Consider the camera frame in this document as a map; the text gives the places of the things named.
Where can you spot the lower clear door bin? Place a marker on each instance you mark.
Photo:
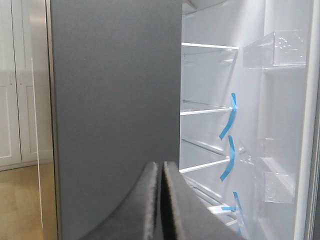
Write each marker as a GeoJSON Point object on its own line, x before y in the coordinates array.
{"type": "Point", "coordinates": [279, 187]}

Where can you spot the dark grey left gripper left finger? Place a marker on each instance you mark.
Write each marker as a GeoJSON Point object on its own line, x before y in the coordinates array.
{"type": "Point", "coordinates": [135, 217]}

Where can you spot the white kitchen cabinet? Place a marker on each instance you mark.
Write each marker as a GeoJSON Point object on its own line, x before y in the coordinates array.
{"type": "Point", "coordinates": [25, 99]}

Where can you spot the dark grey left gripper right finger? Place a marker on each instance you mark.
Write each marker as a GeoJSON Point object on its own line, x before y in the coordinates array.
{"type": "Point", "coordinates": [183, 215]}

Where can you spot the clear door bin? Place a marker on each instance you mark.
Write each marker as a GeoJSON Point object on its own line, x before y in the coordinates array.
{"type": "Point", "coordinates": [279, 187]}
{"type": "Point", "coordinates": [282, 48]}

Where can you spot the middle glass fridge shelf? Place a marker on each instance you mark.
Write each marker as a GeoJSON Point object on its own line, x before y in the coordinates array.
{"type": "Point", "coordinates": [189, 107]}

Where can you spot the bottom fridge drawer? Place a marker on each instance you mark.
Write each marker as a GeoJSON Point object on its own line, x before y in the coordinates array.
{"type": "Point", "coordinates": [212, 203]}

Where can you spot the lower glass fridge shelf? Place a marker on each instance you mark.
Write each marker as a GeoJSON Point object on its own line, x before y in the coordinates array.
{"type": "Point", "coordinates": [196, 155]}

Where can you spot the top glass fridge shelf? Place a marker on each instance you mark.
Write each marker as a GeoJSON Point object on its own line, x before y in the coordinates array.
{"type": "Point", "coordinates": [207, 50]}

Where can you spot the upper blue tape strip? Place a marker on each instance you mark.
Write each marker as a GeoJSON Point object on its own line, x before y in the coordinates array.
{"type": "Point", "coordinates": [232, 116]}

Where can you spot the upper clear door bin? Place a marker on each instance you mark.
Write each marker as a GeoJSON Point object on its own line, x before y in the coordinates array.
{"type": "Point", "coordinates": [282, 48]}

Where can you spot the lower blue tape strip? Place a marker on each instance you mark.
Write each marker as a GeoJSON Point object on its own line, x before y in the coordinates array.
{"type": "Point", "coordinates": [237, 209]}

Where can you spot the grey left fridge door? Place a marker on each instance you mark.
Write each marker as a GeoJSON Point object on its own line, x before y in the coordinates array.
{"type": "Point", "coordinates": [117, 96]}

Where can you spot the glass fridge shelf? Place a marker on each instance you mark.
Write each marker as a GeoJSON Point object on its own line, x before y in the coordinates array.
{"type": "Point", "coordinates": [196, 155]}
{"type": "Point", "coordinates": [207, 50]}
{"type": "Point", "coordinates": [189, 107]}

